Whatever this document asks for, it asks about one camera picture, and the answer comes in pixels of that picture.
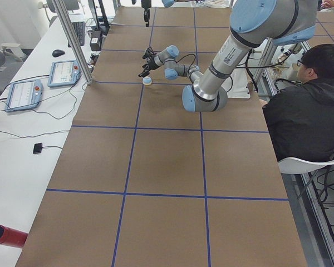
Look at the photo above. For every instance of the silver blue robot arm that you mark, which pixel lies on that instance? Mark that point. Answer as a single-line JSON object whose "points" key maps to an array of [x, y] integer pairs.
{"points": [[251, 22], [166, 4]]}

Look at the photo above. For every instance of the small black puck device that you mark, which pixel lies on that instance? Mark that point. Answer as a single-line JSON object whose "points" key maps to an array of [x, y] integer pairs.
{"points": [[37, 149]]}

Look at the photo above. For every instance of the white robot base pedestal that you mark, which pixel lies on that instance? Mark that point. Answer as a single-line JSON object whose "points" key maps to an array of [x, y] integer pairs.
{"points": [[237, 84]]}

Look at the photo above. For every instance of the black computer mouse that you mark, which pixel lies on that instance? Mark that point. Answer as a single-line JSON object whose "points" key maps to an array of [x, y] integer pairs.
{"points": [[57, 53]]}

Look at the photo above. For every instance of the near blue teach pendant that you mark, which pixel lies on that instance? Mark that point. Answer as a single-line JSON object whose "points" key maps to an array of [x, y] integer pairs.
{"points": [[24, 95]]}

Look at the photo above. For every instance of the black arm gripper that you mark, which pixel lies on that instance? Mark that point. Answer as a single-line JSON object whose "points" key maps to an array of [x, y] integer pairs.
{"points": [[146, 5]]}

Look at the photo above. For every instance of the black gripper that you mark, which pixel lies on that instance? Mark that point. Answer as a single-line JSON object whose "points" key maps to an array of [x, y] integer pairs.
{"points": [[152, 64]]}

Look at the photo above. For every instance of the white chair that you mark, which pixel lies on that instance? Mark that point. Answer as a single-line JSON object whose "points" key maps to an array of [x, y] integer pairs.
{"points": [[292, 165]]}

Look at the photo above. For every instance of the light blue call bell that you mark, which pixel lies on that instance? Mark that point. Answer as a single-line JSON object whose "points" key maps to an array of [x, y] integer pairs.
{"points": [[147, 81]]}

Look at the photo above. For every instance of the blue teach pendant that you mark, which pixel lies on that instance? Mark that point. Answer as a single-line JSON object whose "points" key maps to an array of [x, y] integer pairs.
{"points": [[24, 95], [64, 73]]}

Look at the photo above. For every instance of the black keyboard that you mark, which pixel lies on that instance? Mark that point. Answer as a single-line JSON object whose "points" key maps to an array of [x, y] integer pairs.
{"points": [[79, 28]]}

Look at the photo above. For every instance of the brown table mat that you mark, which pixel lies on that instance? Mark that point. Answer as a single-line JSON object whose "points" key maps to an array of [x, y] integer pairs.
{"points": [[142, 182]]}

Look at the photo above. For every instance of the black power adapter box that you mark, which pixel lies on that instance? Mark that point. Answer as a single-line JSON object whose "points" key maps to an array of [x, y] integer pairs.
{"points": [[95, 40]]}

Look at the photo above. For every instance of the red thermos bottle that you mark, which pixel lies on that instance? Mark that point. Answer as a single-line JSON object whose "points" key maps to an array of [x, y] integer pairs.
{"points": [[12, 237]]}

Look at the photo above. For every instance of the seated person black jacket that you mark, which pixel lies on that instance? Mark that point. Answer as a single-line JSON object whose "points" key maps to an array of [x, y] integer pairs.
{"points": [[300, 118]]}

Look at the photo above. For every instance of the far blue teach pendant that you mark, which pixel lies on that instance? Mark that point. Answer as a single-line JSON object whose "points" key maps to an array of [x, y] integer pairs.
{"points": [[64, 73]]}

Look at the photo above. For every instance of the aluminium frame post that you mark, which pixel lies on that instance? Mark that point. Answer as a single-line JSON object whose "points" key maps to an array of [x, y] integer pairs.
{"points": [[72, 38]]}

